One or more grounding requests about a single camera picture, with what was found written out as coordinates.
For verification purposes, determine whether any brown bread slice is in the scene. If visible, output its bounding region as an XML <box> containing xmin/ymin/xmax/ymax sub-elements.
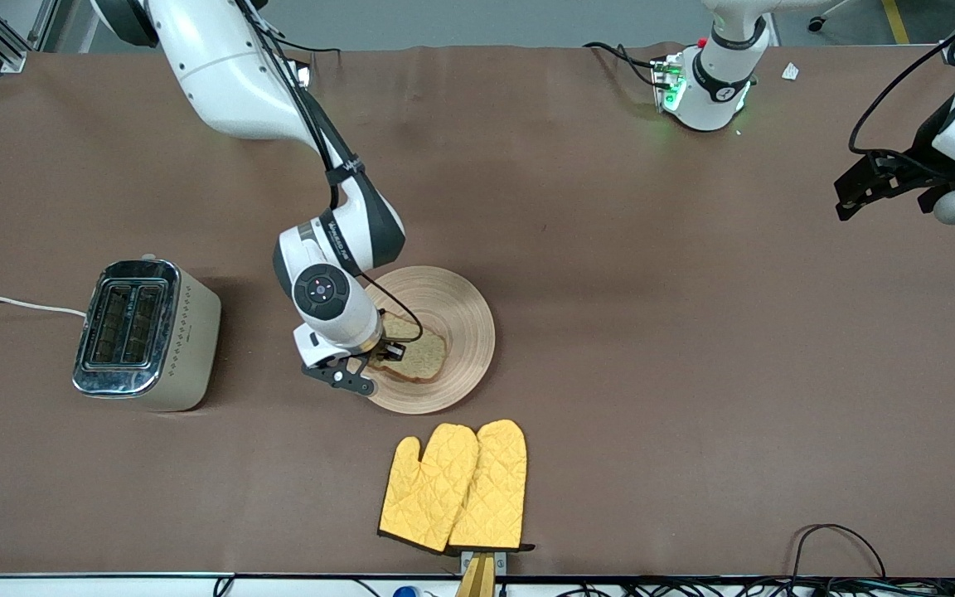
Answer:
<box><xmin>368</xmin><ymin>312</ymin><xmax>449</xmax><ymax>384</ymax></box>

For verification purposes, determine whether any round wooden plate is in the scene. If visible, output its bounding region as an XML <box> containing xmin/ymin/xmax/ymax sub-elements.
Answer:
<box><xmin>357</xmin><ymin>265</ymin><xmax>496</xmax><ymax>415</ymax></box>

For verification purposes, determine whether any beige chrome two-slot toaster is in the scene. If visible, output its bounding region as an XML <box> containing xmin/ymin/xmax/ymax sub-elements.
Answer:
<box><xmin>71</xmin><ymin>253</ymin><xmax>223</xmax><ymax>413</ymax></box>

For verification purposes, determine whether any yellow quilted oven mitt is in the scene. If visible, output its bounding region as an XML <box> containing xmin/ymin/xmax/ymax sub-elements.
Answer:
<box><xmin>377</xmin><ymin>423</ymin><xmax>480</xmax><ymax>554</ymax></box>
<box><xmin>448</xmin><ymin>419</ymin><xmax>528</xmax><ymax>552</ymax></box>

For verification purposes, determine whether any brown table mat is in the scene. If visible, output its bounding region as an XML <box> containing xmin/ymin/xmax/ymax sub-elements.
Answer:
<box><xmin>0</xmin><ymin>43</ymin><xmax>955</xmax><ymax>577</ymax></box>

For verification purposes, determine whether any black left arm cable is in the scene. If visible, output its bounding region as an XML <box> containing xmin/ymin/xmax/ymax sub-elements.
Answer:
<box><xmin>849</xmin><ymin>0</ymin><xmax>955</xmax><ymax>158</ymax></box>

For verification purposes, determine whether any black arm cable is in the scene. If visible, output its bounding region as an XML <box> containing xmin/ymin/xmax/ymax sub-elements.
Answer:
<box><xmin>233</xmin><ymin>0</ymin><xmax>424</xmax><ymax>342</ymax></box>
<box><xmin>849</xmin><ymin>0</ymin><xmax>955</xmax><ymax>158</ymax></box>

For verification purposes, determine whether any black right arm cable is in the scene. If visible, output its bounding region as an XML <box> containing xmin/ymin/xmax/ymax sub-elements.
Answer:
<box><xmin>233</xmin><ymin>0</ymin><xmax>424</xmax><ymax>342</ymax></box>

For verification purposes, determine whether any grey metal bracket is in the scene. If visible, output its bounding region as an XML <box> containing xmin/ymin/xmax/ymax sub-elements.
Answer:
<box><xmin>459</xmin><ymin>550</ymin><xmax>508</xmax><ymax>577</ymax></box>

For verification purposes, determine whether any black left base cable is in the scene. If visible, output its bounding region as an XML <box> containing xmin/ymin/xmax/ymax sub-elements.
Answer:
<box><xmin>584</xmin><ymin>41</ymin><xmax>669</xmax><ymax>89</ymax></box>

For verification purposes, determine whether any black base cable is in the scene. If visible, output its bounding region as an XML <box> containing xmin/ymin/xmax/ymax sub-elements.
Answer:
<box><xmin>266</xmin><ymin>33</ymin><xmax>342</xmax><ymax>56</ymax></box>
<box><xmin>584</xmin><ymin>41</ymin><xmax>669</xmax><ymax>89</ymax></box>

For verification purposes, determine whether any black right base cable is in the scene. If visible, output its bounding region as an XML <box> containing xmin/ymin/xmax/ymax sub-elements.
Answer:
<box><xmin>266</xmin><ymin>33</ymin><xmax>342</xmax><ymax>56</ymax></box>

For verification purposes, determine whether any white toaster power cable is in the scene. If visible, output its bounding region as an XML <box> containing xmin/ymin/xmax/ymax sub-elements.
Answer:
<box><xmin>0</xmin><ymin>295</ymin><xmax>87</xmax><ymax>318</ymax></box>

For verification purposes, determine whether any black looped floor cable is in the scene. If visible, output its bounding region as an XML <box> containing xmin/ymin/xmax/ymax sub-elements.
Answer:
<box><xmin>791</xmin><ymin>524</ymin><xmax>889</xmax><ymax>581</ymax></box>

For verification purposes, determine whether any black cable bundle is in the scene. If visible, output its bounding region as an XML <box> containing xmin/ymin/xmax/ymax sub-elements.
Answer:
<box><xmin>527</xmin><ymin>576</ymin><xmax>955</xmax><ymax>597</ymax></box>

